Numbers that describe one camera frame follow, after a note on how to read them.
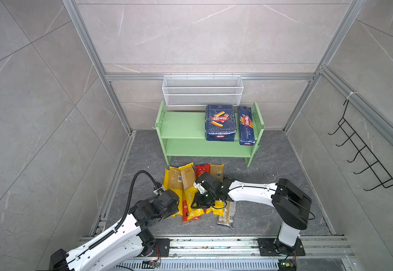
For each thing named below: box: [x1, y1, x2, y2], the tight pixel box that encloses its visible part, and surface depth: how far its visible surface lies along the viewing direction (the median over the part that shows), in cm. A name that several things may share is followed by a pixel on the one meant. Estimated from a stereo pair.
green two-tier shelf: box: [154, 100, 265, 168], surface depth 92 cm
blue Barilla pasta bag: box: [204, 104, 237, 142], surface depth 80 cm
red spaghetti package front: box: [182, 199, 201, 223], surface depth 83 cm
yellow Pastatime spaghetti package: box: [178, 162, 205, 221], surface depth 87 cm
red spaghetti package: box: [195, 163, 211, 178], surface depth 100 cm
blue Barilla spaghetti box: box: [237, 106, 256, 147], surface depth 81 cm
